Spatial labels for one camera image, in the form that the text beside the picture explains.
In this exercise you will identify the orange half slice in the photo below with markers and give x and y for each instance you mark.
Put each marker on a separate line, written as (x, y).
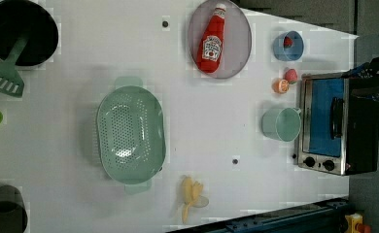
(281, 86)

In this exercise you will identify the black cylindrical cup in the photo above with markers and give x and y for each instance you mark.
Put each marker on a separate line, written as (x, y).
(13, 215)

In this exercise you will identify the grey round plate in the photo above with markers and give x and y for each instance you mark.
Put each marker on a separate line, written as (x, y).
(237, 37)

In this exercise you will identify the black frying pan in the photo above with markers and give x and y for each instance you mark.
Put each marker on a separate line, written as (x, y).
(19, 17)

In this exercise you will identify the peeled banana toy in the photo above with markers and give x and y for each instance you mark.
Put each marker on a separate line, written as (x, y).
(192, 197)

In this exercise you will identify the blue bowl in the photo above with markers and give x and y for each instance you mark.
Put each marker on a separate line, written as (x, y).
(288, 54)

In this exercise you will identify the green plastic strainer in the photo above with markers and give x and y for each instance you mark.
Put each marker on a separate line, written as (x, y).
(130, 135)

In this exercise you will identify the mint green mug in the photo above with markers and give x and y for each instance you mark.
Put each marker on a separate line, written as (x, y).
(281, 124)

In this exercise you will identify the black toaster oven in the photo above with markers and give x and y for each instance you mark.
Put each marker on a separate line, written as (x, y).
(339, 130)

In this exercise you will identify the green slotted spatula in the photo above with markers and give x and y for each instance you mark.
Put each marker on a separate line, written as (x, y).
(11, 82)

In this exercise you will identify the red ketchup bottle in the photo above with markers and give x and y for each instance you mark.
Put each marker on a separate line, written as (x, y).
(211, 45)

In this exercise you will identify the yellow orange object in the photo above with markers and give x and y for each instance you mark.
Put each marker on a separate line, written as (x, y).
(356, 225)

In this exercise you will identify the strawberry in blue bowl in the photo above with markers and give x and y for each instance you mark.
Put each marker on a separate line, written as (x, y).
(288, 42)

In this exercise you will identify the blue metal frame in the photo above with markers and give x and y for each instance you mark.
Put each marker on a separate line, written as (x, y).
(320, 217)

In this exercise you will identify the strawberry on table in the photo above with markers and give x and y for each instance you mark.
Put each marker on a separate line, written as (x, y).
(291, 76)

